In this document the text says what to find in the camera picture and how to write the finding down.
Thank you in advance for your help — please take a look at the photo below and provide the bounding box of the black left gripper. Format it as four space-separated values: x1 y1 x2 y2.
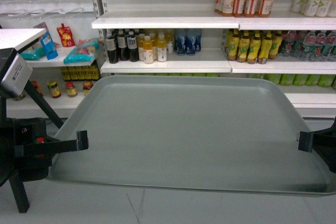
1 118 89 185

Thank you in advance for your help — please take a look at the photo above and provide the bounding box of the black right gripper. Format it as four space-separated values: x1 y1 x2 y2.
297 120 335 173

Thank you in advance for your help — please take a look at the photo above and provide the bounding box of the grey silver rectangular tray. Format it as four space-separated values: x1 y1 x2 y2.
49 76 335 195

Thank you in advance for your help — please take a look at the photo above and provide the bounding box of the white checkout counter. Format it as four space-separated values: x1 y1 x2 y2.
0 28 46 51

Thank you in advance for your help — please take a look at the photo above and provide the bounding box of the teal snack bag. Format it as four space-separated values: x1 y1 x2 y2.
64 38 99 65

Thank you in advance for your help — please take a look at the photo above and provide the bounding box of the red pouch snack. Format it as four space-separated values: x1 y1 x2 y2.
57 23 76 47

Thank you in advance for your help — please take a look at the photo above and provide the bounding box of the white metal shelf unit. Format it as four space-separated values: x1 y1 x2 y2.
0 0 336 120

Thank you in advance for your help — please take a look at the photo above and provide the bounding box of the blue water bottle pack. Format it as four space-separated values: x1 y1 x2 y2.
174 28 202 56

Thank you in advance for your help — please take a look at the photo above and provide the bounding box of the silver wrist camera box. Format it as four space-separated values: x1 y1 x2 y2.
1 48 33 98

